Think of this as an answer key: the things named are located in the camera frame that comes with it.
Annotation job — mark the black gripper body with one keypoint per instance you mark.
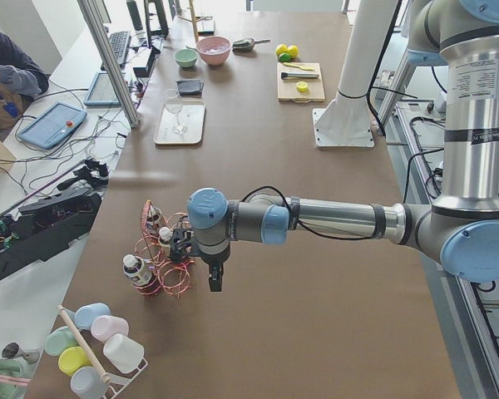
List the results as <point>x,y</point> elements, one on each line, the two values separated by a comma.
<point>214,261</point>

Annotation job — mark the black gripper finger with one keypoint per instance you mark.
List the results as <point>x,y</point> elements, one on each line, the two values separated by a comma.
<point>219,280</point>
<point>213,279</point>

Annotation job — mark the copper wire bottle basket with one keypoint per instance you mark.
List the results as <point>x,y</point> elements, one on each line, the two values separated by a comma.
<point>170,277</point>

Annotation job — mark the tea bottle white cap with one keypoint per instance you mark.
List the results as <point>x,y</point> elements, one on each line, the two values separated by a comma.
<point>136,269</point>

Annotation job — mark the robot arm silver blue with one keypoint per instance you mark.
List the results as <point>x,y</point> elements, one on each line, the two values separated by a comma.
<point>459,230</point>

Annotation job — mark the tea bottle in basket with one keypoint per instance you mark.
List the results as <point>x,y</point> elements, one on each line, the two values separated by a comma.
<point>153,219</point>
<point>164,236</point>

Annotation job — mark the pink plastic cup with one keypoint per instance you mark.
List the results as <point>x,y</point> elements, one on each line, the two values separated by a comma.
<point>106,326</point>

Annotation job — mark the white plastic cup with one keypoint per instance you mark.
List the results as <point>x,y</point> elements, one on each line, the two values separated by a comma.
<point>123,352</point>

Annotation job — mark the blue plastic cup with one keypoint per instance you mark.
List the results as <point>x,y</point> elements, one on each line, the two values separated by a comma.
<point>87,314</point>

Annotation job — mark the cream rectangular tray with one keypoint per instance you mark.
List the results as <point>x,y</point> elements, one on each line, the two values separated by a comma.
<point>192,115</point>

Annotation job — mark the clear wine glass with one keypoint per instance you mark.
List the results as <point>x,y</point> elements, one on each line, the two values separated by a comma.
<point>174,104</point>

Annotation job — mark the black equipment case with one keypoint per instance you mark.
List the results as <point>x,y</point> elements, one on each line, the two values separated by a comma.
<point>45,228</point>

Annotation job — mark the green plastic cup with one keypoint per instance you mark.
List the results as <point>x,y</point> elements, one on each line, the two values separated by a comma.
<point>59,340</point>

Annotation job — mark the grey folded cloth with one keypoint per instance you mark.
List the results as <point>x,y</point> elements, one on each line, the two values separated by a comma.
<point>190,87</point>

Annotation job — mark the yellow plastic cup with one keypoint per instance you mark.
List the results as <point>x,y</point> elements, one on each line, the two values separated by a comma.
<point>72,359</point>

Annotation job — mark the grey plastic cup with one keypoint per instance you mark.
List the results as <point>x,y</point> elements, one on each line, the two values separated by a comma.
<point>87,384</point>

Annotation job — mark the blue teach pendant tablet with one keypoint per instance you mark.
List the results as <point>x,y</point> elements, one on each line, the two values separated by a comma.
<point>53,126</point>

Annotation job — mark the green bowl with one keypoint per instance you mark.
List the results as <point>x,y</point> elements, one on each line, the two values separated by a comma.
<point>186,58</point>

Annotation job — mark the steel muddler black tip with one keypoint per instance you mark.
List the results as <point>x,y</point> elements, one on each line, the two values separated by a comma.
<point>298,76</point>

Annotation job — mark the pink bowl with ice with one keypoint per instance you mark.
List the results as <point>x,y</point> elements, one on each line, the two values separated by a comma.
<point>214,50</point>

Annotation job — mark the half lemon slice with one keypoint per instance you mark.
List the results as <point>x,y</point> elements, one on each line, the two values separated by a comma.
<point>302,86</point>

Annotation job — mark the wooden cutting board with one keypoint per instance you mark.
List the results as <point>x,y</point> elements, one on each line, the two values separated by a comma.
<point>286,89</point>

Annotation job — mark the metal ice scoop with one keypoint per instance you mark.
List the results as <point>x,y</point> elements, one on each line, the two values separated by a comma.
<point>247,44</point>

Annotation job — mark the yellow plastic knife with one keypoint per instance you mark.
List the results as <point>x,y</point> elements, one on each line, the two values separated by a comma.
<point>298,66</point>

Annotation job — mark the black keyboard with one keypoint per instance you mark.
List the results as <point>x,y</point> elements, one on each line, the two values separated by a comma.
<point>120,42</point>

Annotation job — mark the green lime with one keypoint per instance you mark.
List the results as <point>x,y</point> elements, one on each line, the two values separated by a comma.
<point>284,57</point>

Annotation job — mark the yellow lemon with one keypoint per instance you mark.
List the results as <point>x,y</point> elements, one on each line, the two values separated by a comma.
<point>293,51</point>
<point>281,49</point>

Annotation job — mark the seated person dark jacket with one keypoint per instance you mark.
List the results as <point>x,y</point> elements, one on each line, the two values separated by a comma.
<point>21,80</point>

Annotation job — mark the white wire cup rack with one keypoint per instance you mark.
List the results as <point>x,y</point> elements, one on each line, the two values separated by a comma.
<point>117,382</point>

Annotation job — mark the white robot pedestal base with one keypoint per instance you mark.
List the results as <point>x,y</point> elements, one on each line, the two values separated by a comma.
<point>347,120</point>

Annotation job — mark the aluminium frame post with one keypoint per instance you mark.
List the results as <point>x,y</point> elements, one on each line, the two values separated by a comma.
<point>92,18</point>

